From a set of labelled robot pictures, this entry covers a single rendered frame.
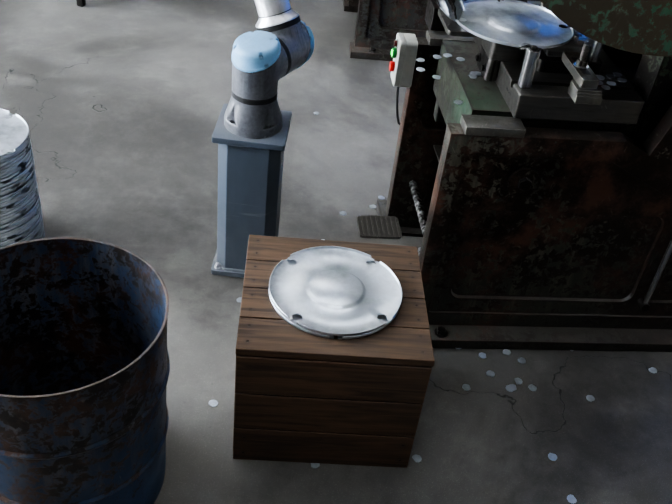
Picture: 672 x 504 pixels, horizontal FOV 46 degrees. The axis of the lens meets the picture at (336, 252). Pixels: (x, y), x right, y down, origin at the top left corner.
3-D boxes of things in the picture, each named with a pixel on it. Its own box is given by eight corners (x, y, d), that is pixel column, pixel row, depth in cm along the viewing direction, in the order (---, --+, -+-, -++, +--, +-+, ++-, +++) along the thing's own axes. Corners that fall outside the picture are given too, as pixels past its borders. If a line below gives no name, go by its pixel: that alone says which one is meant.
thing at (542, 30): (443, -3, 202) (444, -6, 202) (552, 5, 206) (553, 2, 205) (467, 45, 180) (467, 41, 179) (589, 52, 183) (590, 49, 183)
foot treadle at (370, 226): (358, 250, 226) (360, 235, 223) (354, 228, 234) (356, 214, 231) (557, 256, 233) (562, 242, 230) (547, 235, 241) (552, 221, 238)
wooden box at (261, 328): (231, 459, 179) (235, 349, 158) (244, 339, 209) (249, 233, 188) (408, 468, 182) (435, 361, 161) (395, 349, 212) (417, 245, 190)
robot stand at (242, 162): (210, 274, 228) (211, 137, 201) (221, 235, 243) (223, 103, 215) (275, 281, 229) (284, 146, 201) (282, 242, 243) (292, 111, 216)
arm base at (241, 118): (219, 134, 202) (219, 99, 196) (229, 106, 214) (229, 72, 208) (278, 141, 202) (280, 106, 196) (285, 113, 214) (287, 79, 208)
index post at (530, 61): (519, 88, 182) (530, 48, 176) (516, 82, 185) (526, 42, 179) (531, 88, 183) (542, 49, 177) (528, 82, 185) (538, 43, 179)
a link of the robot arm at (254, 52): (221, 90, 200) (221, 39, 192) (251, 72, 209) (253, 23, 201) (261, 105, 196) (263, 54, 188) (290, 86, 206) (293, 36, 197)
